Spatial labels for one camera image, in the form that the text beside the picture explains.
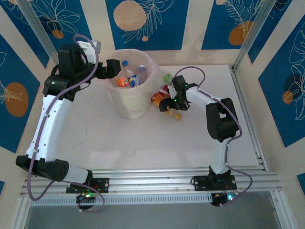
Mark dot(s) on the black controller board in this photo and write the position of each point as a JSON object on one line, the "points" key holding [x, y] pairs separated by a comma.
{"points": [[220, 199], [84, 199]]}

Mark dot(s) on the orange juice bottle yellow cap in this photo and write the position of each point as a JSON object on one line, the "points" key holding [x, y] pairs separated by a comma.
{"points": [[156, 98]]}

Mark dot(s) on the clear bottle pale blue cap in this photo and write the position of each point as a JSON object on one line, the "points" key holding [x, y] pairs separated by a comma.
{"points": [[142, 68]]}

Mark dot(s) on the aluminium frame post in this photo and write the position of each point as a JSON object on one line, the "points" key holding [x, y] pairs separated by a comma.
{"points": [[40, 33], [252, 33]]}

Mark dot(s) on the Pepsi bottle blue cap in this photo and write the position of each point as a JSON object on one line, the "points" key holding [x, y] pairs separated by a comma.
{"points": [[132, 80]]}

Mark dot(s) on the red gold label tea bottle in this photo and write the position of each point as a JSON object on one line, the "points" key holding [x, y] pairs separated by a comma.
{"points": [[164, 90]]}

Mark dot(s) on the aluminium side rail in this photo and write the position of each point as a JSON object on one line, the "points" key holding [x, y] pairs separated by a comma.
{"points": [[250, 124]]}

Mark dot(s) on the orange soda bottle orange cap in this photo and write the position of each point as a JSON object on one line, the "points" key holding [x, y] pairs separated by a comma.
{"points": [[122, 82]]}

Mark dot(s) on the green label clear bottle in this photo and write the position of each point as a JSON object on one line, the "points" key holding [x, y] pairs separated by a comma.
{"points": [[167, 78]]}

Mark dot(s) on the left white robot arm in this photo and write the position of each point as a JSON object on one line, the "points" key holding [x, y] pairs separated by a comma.
{"points": [[47, 128]]}

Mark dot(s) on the aluminium front rail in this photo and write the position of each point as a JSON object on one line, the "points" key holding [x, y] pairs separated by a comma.
{"points": [[147, 183]]}

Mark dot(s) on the white plastic bin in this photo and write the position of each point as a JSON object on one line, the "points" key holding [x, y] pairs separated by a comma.
{"points": [[133, 105]]}

